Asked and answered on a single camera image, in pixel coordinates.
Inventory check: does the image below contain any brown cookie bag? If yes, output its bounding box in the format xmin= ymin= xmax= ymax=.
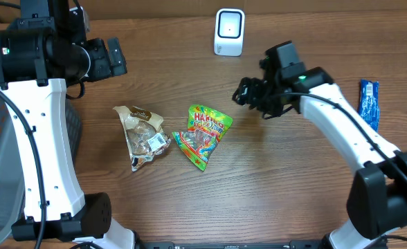
xmin=113 ymin=106 xmax=171 ymax=172

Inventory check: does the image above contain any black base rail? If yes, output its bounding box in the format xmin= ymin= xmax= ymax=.
xmin=134 ymin=239 xmax=332 ymax=249

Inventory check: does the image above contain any green Haribo candy bag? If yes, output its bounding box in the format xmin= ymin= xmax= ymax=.
xmin=172 ymin=104 xmax=233 ymax=172

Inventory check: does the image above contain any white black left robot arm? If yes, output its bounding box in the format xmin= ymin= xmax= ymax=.
xmin=0 ymin=0 xmax=136 ymax=249

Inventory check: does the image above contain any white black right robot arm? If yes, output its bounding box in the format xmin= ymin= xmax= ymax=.
xmin=232 ymin=41 xmax=407 ymax=248

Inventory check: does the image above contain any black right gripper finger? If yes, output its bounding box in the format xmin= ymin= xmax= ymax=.
xmin=234 ymin=77 xmax=252 ymax=95
xmin=232 ymin=90 xmax=247 ymax=106

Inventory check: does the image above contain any blue Oreo packet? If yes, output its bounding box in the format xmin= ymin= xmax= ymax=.
xmin=358 ymin=79 xmax=380 ymax=131

